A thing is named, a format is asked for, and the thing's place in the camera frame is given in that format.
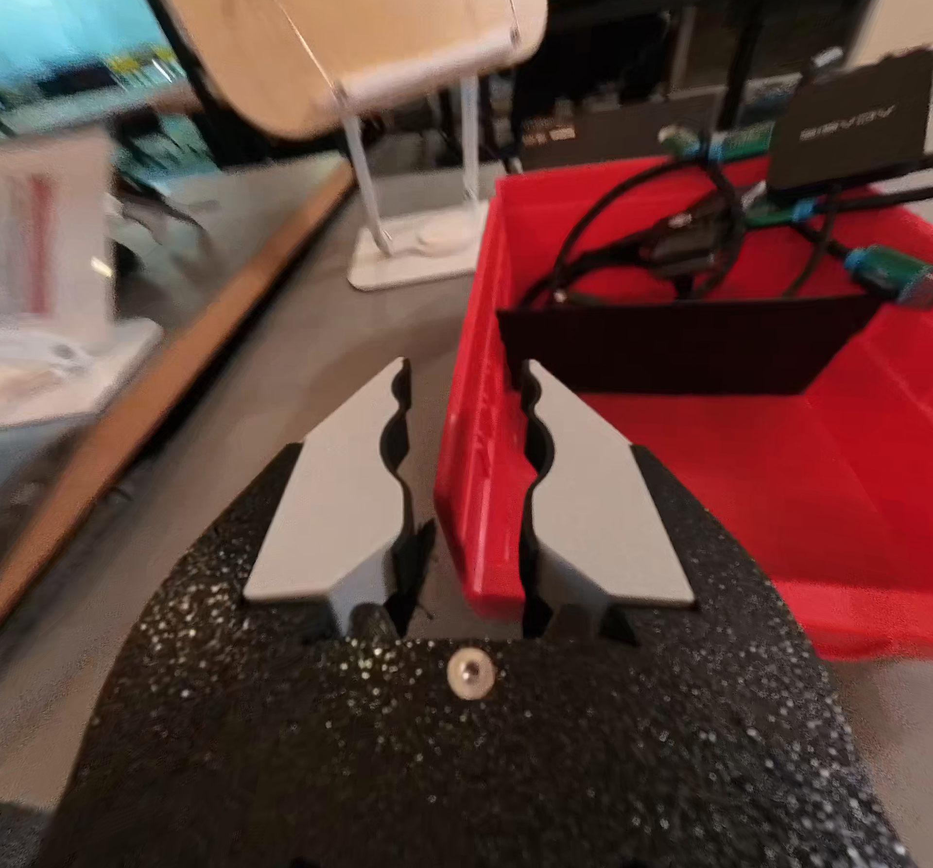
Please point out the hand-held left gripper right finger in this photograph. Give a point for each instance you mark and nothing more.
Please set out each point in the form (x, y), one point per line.
(605, 518)

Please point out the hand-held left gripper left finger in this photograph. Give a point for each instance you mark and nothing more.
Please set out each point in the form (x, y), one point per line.
(328, 518)

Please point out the red plastic bin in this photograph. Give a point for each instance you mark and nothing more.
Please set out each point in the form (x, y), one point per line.
(729, 482)

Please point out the black bin divider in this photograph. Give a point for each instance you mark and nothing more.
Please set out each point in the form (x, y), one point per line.
(656, 351)

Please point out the wood edged table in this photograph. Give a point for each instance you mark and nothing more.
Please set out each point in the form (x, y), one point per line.
(240, 227)

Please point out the black equipment box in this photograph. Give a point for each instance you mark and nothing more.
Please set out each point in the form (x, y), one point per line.
(641, 125)

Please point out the white red printed box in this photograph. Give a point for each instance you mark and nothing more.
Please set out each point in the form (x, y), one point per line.
(58, 227)

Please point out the wooden board on white stand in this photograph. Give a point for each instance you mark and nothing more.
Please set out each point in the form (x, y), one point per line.
(350, 23)

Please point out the black framed screen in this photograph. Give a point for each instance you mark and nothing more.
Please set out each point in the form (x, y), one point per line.
(65, 8)

